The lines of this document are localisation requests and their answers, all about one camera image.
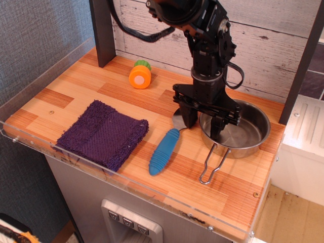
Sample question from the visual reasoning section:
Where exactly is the blue handled metal spoon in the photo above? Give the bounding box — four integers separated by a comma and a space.
149, 108, 187, 176

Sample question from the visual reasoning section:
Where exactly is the dark left shelf post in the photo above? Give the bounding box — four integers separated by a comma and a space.
89, 0, 116, 68

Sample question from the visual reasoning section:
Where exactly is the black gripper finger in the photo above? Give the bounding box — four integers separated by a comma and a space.
210, 116, 228, 140
179, 103, 198, 128

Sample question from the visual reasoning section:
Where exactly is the silver dispenser button panel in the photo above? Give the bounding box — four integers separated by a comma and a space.
101, 199, 164, 242

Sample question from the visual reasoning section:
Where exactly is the grey toy fridge cabinet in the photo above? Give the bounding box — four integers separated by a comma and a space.
45, 154, 228, 243

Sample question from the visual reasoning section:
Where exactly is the dark shelf post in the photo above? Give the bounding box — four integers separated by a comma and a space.
89, 0, 116, 68
279, 1, 323, 125

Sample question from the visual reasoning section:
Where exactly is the clear acrylic guard rail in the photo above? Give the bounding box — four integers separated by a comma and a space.
1, 37, 283, 242

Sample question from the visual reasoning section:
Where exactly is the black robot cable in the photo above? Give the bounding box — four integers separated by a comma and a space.
107, 0, 176, 44

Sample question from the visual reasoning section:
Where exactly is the silver steel pot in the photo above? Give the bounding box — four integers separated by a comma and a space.
199, 100, 270, 185

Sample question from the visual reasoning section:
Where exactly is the orange toy carrot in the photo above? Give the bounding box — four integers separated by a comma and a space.
129, 60, 151, 89

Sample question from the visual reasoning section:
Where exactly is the dark right shelf post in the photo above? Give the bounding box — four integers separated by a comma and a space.
279, 1, 323, 125

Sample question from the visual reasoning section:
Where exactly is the white toy sink unit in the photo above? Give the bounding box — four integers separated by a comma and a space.
270, 95, 323, 205

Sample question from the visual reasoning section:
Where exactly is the purple folded rag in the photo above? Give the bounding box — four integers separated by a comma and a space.
56, 100, 149, 172

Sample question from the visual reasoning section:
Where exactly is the orange object with black strap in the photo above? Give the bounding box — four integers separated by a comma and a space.
1, 225, 39, 242

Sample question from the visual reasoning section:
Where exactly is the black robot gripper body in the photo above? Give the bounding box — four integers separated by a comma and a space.
173, 77, 241, 126

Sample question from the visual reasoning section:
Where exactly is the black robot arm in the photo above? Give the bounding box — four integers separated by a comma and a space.
146, 1, 244, 140

